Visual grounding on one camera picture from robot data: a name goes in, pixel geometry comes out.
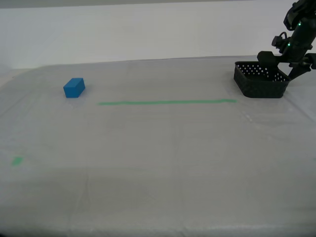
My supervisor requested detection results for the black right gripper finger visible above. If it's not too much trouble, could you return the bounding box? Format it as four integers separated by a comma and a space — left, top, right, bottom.
289, 53, 316, 81
256, 50, 282, 73

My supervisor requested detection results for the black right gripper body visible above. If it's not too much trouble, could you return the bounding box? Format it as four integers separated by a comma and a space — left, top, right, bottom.
279, 37, 316, 68

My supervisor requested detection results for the black perforated plastic basket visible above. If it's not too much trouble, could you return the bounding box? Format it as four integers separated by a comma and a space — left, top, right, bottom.
233, 61, 291, 99

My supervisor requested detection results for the blue rectangular block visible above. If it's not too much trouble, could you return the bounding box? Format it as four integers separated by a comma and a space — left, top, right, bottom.
63, 78, 86, 99

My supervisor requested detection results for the long green tape strip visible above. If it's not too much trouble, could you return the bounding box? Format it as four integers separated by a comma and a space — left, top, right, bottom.
97, 99, 238, 106

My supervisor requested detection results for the white tablecloth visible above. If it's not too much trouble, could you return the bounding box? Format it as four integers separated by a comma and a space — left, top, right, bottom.
0, 53, 316, 237

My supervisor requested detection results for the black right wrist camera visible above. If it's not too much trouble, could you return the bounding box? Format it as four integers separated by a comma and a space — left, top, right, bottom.
271, 33, 288, 54

